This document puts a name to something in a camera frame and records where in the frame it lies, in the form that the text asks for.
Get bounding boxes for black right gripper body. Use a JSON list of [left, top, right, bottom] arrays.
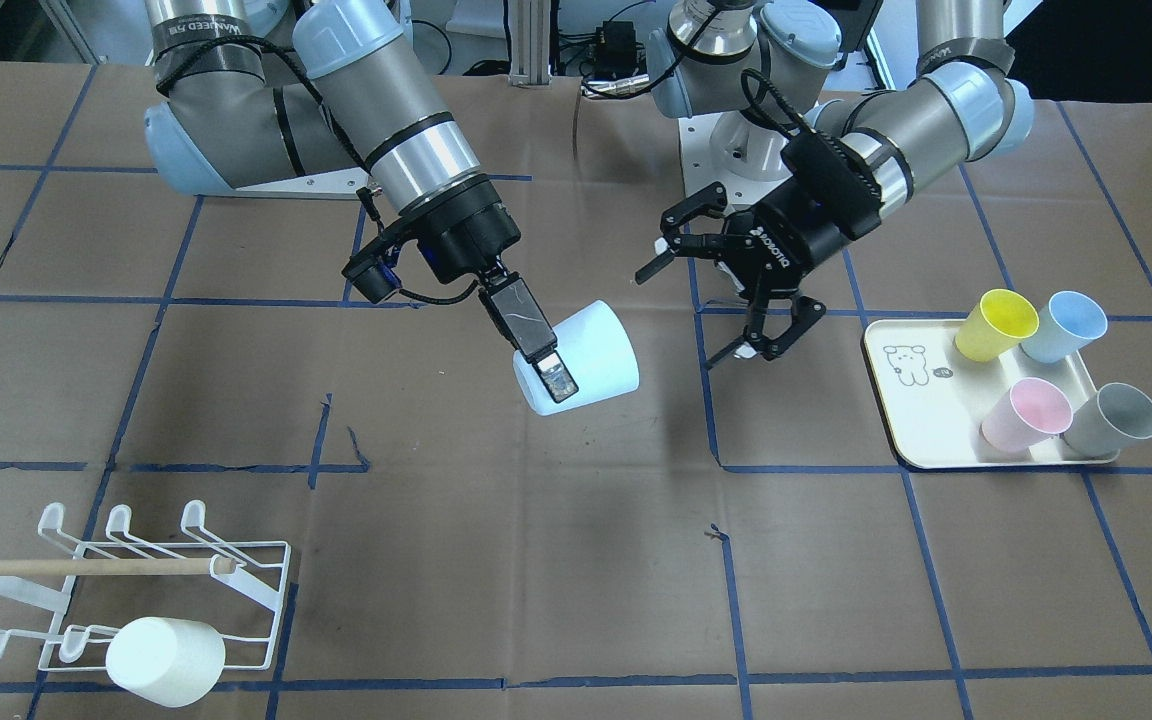
[[342, 176, 558, 363]]

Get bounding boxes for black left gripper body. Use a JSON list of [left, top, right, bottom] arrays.
[[684, 179, 847, 323]]

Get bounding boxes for light blue plastic cup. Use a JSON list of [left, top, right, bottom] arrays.
[[511, 300, 641, 416]]

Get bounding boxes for white plastic cup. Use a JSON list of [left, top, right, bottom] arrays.
[[105, 617, 227, 708]]

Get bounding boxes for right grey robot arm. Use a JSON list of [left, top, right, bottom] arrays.
[[145, 1, 579, 404]]

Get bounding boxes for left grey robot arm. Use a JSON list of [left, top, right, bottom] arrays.
[[635, 1, 1034, 363]]

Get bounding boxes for yellow plastic cup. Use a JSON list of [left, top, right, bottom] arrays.
[[954, 288, 1041, 363]]

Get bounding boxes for pink plastic cup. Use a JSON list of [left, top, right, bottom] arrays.
[[980, 377, 1074, 454]]

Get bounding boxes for light blue cup at edge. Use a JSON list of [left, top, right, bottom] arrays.
[[1020, 290, 1108, 364]]

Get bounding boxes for grey plastic cup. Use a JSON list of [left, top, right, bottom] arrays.
[[1062, 382, 1152, 457]]

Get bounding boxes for cream rectangular tray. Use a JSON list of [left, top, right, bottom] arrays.
[[863, 319, 1117, 470]]

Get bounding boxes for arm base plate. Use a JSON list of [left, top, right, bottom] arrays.
[[677, 111, 791, 214], [204, 168, 371, 200]]

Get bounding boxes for aluminium frame post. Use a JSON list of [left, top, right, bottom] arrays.
[[505, 0, 558, 88]]

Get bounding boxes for white wire cup rack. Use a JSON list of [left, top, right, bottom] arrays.
[[0, 498, 293, 674]]

